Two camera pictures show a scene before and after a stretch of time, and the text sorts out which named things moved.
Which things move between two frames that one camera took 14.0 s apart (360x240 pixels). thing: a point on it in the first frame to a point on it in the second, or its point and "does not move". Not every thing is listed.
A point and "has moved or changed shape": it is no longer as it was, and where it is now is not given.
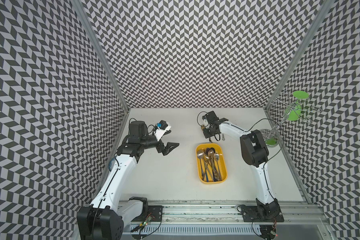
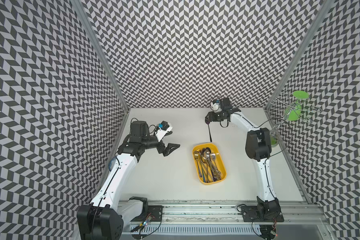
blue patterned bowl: x=111 y=163 does not move
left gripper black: x=166 y=148 does not move
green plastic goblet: x=294 y=113 does not move
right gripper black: x=206 y=134 to x=211 y=117
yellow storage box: x=218 y=149 has moved or changed shape
